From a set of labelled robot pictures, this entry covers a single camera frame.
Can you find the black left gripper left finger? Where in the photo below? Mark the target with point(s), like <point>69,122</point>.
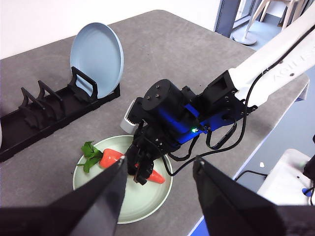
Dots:
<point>73,216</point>

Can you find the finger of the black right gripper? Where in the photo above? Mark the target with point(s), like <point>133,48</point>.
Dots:
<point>131,157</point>
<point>144,173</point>

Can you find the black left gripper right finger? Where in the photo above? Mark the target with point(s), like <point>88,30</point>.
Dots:
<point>246,216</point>

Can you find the orange toy carrot with leaves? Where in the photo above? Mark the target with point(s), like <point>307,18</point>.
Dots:
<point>109,158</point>

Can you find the light green plate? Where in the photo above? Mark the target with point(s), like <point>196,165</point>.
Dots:
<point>147,196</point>

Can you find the black plate rack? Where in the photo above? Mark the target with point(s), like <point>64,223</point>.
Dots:
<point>14,137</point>

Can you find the blue plate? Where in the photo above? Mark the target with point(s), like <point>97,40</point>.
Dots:
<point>98,54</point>

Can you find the cream white plate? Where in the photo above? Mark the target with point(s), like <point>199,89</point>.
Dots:
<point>0,135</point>

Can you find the beige chair leg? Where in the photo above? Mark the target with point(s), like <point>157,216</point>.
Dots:
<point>290,14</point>

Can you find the pale grey camera box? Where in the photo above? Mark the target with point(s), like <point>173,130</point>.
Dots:
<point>126,123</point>

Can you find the white round pedestal base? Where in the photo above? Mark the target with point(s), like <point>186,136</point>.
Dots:
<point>243,38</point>

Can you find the blue grey door frame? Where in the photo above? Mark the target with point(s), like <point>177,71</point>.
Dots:
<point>222,17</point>

